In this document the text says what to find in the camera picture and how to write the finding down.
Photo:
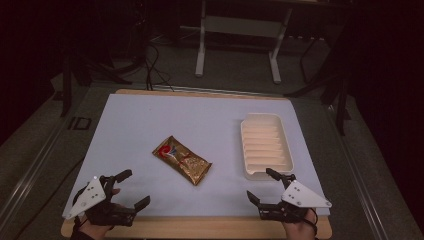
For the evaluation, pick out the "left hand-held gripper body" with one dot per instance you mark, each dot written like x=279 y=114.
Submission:
x=91 y=196

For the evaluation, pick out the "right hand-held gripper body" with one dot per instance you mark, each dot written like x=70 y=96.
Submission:
x=301 y=197

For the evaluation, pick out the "white ridged plastic tray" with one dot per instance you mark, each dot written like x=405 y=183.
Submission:
x=265 y=146

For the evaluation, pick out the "gold snack packet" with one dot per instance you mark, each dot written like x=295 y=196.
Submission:
x=181 y=160

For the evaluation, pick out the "person's right hand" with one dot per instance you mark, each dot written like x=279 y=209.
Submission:
x=300 y=230

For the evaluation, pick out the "person's left hand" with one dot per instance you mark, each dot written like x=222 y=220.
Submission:
x=95 y=231

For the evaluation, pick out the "pale blue table mat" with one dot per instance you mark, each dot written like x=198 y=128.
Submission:
x=150 y=116

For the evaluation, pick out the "black metal stand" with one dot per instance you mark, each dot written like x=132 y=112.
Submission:
x=66 y=88
x=341 y=106

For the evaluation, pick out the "metal floor rail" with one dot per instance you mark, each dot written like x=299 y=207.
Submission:
x=358 y=173
x=30 y=170

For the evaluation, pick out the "white metal desk frame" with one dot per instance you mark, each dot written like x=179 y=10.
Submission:
x=201 y=50

